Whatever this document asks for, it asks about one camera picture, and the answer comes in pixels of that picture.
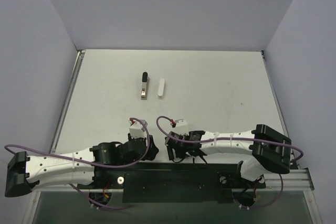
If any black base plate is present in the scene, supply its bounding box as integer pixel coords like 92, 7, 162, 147
78, 163, 266, 204

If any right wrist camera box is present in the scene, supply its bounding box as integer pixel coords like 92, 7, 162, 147
172, 119, 189, 135

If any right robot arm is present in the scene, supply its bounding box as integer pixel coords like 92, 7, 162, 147
165, 124, 291, 187

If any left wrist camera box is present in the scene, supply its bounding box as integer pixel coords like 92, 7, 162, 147
129, 120, 146, 139

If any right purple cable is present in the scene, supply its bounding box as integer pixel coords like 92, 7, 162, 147
156, 115, 305, 210

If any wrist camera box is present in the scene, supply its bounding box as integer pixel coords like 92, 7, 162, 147
172, 119, 189, 135
129, 120, 146, 139

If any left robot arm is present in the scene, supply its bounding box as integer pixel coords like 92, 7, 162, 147
5, 137, 159, 197

